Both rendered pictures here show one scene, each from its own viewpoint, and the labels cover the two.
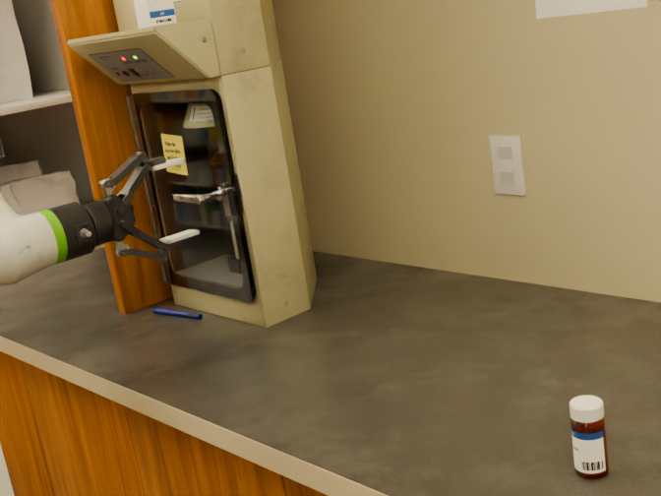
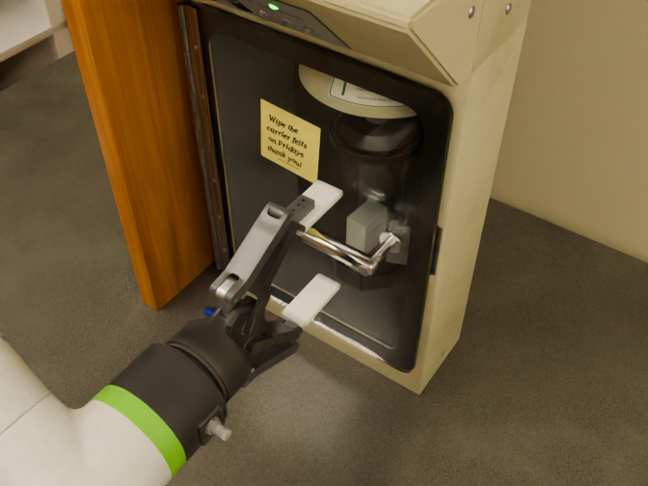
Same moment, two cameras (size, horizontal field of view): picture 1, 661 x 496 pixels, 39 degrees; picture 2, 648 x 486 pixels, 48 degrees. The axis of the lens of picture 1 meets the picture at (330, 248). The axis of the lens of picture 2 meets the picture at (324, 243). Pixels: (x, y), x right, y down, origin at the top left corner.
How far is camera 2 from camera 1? 1.26 m
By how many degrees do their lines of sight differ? 33
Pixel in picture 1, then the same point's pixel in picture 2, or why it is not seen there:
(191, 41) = (454, 26)
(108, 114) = (133, 26)
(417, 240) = (555, 185)
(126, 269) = (158, 256)
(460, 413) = not seen: outside the picture
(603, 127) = not seen: outside the picture
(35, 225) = (132, 467)
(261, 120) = (491, 126)
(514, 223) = not seen: outside the picture
